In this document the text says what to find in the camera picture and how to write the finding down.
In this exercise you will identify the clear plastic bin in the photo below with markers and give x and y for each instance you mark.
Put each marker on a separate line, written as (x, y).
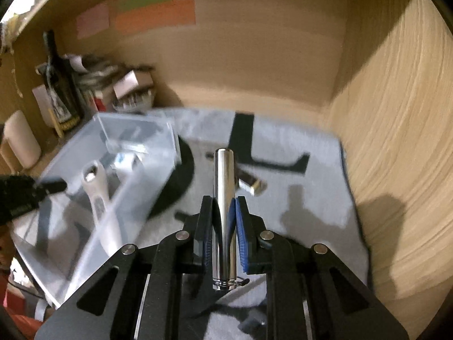
(148, 141)

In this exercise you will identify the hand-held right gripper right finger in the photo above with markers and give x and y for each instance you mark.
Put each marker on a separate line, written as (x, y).
(242, 233)

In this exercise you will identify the grey mat with black shapes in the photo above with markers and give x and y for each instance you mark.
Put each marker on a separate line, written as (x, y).
(304, 141)

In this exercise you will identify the small cardboard box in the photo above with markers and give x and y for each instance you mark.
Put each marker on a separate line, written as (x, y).
(132, 83)

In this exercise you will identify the pink sticky note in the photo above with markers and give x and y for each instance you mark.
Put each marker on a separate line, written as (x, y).
(92, 24)

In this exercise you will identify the metal parts in bin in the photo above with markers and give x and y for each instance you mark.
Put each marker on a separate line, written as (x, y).
(124, 159)

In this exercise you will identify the small metal block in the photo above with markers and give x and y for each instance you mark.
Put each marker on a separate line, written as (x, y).
(252, 183)

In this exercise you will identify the green sticky note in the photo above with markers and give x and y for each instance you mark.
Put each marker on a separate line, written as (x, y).
(145, 0)

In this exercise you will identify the silver metal cylinder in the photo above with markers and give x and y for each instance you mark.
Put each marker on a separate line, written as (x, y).
(224, 198)

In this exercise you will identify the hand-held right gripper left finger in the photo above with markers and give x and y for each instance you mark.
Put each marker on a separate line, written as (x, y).
(208, 230)

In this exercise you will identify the beige cylinder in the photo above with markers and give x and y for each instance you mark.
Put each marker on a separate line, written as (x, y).
(21, 140)

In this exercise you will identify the white card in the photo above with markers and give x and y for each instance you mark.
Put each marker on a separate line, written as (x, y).
(42, 104)

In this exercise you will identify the dark glass bottle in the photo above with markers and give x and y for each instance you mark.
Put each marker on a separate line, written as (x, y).
(62, 92)

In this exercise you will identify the red box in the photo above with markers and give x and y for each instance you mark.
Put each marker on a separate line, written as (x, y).
(97, 102)

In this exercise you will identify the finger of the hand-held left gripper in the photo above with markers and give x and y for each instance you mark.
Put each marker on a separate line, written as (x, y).
(53, 186)

